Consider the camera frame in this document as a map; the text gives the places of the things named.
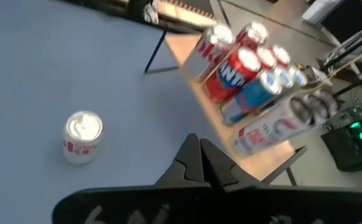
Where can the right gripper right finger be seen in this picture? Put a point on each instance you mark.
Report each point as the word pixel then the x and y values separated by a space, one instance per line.
pixel 293 205

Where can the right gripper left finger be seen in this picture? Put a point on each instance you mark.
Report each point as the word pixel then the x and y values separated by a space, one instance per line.
pixel 137 205

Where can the black computer green lights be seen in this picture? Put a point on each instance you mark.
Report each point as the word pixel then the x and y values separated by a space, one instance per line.
pixel 345 155

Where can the white Celsius can black lid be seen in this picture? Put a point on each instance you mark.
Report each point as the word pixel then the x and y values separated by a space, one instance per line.
pixel 331 99
pixel 317 107
pixel 268 130

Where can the wooden shelf black metal legs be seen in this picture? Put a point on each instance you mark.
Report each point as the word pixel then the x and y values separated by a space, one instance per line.
pixel 261 161

